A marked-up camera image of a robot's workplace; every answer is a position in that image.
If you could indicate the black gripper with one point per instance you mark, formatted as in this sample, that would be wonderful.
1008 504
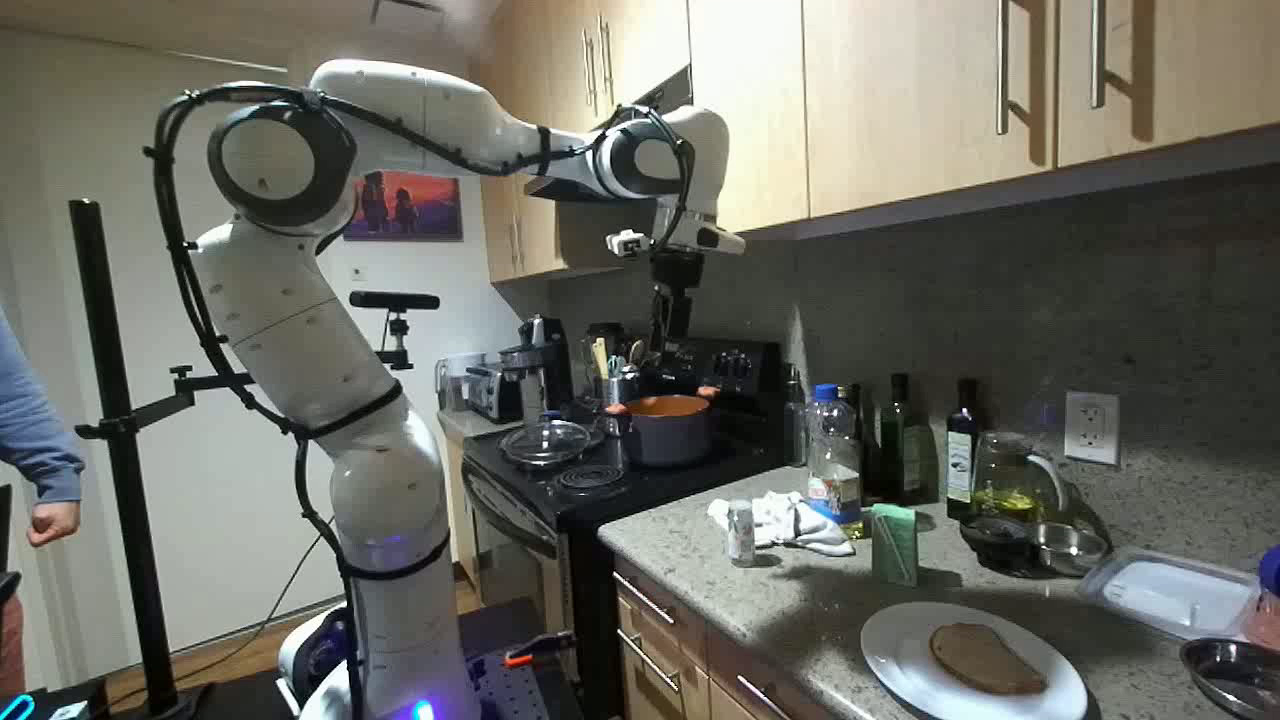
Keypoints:
672 277

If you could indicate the small spice shaker bottle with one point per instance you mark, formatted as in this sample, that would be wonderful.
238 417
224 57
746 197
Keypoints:
743 533

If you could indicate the person forearm blue sleeve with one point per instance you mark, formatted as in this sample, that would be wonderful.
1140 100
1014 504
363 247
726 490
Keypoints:
29 434

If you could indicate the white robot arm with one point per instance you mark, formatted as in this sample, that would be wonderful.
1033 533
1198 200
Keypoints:
252 181

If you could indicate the clear plastic water bottle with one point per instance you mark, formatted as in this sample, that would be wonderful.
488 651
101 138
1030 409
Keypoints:
833 458

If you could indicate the dark green wine bottle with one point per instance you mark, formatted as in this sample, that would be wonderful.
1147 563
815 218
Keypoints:
908 445

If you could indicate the dark olive oil bottle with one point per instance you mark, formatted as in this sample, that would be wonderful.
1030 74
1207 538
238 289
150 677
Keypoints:
962 436

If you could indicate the slice of brown bread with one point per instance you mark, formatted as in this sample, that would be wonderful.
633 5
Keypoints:
979 659

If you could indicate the person hand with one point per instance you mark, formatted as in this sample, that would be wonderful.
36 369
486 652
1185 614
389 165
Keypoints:
54 520

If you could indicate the black coffee maker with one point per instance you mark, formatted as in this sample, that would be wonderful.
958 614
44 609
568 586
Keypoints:
546 337

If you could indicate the orange cooking pot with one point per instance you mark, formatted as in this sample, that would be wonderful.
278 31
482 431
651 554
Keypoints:
664 431

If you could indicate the black stove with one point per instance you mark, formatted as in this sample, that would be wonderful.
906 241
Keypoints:
536 514

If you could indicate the glass pot lid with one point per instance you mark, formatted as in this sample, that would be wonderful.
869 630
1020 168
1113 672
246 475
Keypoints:
548 440

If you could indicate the white crumpled cloth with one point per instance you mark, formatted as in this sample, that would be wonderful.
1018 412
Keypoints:
785 520

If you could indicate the glass oil cruet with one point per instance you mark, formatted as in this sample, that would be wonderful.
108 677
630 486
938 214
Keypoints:
1018 480

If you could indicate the white round plate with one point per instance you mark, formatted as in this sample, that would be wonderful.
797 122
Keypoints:
897 652

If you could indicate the clear plastic food container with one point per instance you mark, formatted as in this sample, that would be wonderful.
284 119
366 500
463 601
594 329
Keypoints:
1175 592

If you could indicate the small metal bowl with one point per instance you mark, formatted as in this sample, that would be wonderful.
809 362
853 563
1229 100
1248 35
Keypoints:
1238 677

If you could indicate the camera on tripod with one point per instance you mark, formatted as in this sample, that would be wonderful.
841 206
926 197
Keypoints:
392 308

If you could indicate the red framed wall picture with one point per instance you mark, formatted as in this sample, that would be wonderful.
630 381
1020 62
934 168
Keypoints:
405 206

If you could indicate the white wall outlet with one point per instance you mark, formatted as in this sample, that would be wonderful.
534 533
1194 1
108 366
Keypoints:
1094 426

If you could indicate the black camera stand pole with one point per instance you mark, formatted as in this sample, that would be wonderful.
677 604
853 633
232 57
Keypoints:
116 431

